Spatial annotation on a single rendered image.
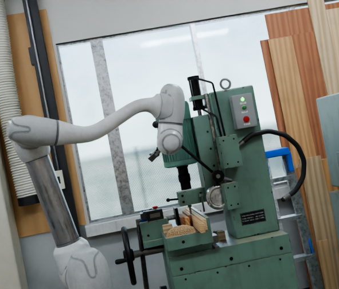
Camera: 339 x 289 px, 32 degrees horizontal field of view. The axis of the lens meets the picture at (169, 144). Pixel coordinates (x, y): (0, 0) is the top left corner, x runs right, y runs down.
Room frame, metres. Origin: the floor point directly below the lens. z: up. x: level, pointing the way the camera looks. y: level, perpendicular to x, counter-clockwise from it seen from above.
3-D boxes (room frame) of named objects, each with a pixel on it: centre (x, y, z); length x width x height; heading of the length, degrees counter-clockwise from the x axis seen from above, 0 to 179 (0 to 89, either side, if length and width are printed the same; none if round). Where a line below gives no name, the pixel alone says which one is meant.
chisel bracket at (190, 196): (2.94, -0.06, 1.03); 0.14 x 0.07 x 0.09; 96
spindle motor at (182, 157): (2.94, -0.04, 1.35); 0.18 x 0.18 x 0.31
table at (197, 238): (2.95, 0.07, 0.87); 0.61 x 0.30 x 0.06; 6
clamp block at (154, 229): (2.94, 0.15, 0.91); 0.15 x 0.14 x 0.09; 6
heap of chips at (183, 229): (2.71, 0.02, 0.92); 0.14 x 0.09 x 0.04; 96
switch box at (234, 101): (2.84, -0.38, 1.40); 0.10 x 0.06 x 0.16; 96
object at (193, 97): (2.96, -0.18, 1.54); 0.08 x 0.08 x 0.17; 6
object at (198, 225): (2.90, -0.05, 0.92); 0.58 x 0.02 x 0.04; 6
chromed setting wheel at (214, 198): (2.83, -0.19, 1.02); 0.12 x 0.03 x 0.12; 96
